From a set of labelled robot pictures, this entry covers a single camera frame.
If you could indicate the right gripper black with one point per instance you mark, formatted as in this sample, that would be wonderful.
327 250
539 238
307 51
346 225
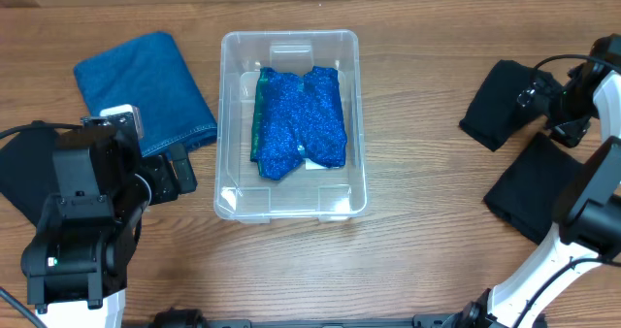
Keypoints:
570 131

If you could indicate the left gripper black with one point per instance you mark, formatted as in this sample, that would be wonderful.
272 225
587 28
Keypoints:
167 187

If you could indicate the black cloth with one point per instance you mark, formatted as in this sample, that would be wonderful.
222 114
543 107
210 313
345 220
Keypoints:
525 194
27 172
495 114

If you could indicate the blue denim cloth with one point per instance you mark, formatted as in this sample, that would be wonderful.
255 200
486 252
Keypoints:
150 74

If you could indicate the sparkly blue sequin cloth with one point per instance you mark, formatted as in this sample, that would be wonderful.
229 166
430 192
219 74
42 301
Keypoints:
297 117

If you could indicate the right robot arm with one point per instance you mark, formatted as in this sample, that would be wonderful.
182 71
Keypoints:
585 230

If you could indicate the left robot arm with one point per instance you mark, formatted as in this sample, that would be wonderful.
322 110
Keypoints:
76 264

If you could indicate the clear plastic storage bin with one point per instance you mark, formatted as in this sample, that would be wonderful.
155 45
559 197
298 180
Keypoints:
330 194

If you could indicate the white label in bin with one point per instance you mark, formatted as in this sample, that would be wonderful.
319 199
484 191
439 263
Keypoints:
310 165

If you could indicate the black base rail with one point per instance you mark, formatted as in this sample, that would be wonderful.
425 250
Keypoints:
194 318

